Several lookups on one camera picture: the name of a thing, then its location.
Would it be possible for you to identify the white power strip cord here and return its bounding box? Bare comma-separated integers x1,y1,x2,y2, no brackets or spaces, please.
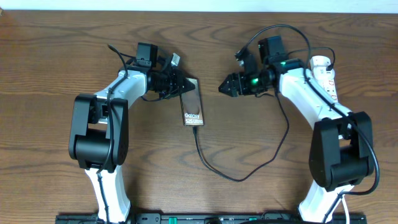
340,197,351,224

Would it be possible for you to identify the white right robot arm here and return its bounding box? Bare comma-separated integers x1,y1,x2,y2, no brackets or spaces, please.
218,35,380,223

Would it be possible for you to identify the bronze Galaxy smartphone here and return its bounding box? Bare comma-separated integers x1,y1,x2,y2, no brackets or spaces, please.
180,79,205,126

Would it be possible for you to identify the white power strip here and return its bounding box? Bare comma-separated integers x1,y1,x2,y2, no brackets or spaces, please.
310,55,338,103

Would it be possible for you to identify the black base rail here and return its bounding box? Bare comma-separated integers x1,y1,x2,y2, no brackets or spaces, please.
55,211,368,224

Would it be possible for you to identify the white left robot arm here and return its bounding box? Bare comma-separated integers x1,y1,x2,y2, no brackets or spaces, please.
68,42,195,223

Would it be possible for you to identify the black charger cable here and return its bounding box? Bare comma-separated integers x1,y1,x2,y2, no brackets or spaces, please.
192,46,336,183

